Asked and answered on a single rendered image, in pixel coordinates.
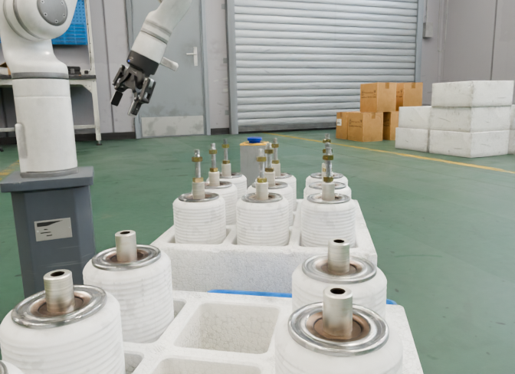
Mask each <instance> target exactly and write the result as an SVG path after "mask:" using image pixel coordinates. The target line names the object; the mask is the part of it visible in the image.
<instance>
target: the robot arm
mask: <svg viewBox="0 0 515 374"><path fill-rule="evenodd" d="M157 1H158V2H159V3H160V6H159V7H158V8H157V9H156V10H155V11H151V12H150V13H149V14H148V15H147V16H146V19H145V21H144V23H143V26H142V28H141V31H140V32H139V34H138V36H137V37H136V40H135V41H134V43H133V46H132V48H131V51H130V53H129V56H128V58H127V59H126V62H127V63H128V64H129V67H127V66H125V65H123V64H122V65H121V66H120V69H119V70H118V72H117V74H116V76H115V78H114V80H113V82H112V85H113V86H114V89H115V91H114V93H113V96H112V98H111V101H110V103H111V104H112V105H114V106H118V105H119V103H120V100H121V98H122V96H123V93H122V92H124V91H125V90H127V89H131V90H132V92H133V94H134V100H135V101H133V102H132V104H131V106H130V109H129V111H128V113H127V114H128V115H129V116H132V117H136V115H137V114H138V112H139V109H140V107H141V105H142V104H144V103H149V101H150V99H151V96H152V94H153V90H154V88H155V85H156V81H155V80H153V79H150V78H149V76H150V74H151V75H155V73H156V71H157V68H158V66H159V65H160V64H161V65H162V66H165V67H167V68H169V69H171V70H174V71H176V70H177V68H178V64H177V63H176V62H174V61H171V60H169V59H167V58H165V57H163V55H164V52H165V49H166V45H167V43H168V41H169V38H170V36H171V34H172V31H173V29H174V27H175V26H176V25H177V24H178V23H179V22H180V21H181V19H182V17H183V16H184V15H185V13H186V12H187V11H188V9H189V7H190V5H191V3H192V0H157ZM76 4H77V0H0V38H1V43H2V50H3V54H4V59H5V62H6V64H7V65H8V67H9V69H10V71H11V78H12V86H13V93H14V99H15V111H16V117H17V124H15V132H16V139H17V145H18V157H19V163H20V170H21V174H20V176H21V177H22V178H49V177H58V176H68V175H72V174H74V173H77V172H78V169H77V154H76V146H75V138H74V123H73V115H72V107H71V92H70V84H69V77H68V69H67V66H66V64H64V63H62V62H60V61H59V60H58V59H57V58H56V57H55V56H54V52H53V48H52V43H51V39H53V38H57V37H59V36H61V35H62V34H63V33H64V32H65V31H66V30H67V29H68V28H69V26H70V24H71V21H72V18H73V15H74V10H75V7H76ZM119 78H120V79H119ZM118 79H119V83H118V82H117V81H118ZM146 93H148V94H147V97H146V98H145V95H146ZM138 95H139V96H138Z"/></svg>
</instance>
